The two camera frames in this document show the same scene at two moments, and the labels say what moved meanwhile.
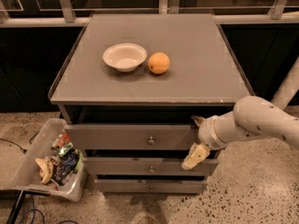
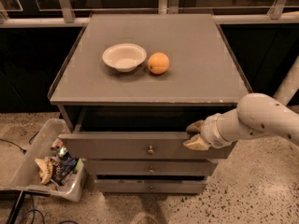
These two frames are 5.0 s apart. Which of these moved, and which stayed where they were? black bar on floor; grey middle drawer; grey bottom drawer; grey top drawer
Moved: grey top drawer
Stayed: black bar on floor; grey middle drawer; grey bottom drawer
